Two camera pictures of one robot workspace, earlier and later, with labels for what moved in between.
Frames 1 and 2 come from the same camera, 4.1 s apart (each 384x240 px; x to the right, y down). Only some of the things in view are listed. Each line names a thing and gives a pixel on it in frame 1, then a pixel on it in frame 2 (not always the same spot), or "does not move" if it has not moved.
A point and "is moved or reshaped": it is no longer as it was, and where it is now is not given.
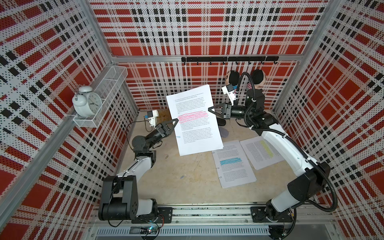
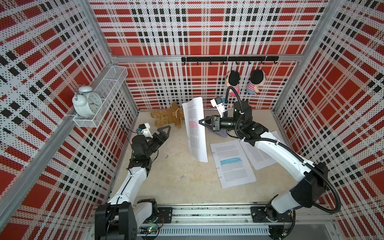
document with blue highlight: [232, 165] does not move
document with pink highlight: [197, 130] is moved or reshaped
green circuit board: [153, 230] does not move
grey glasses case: [224, 132] does not move
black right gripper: [225, 112] → [215, 124]
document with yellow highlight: [262, 152] does not move
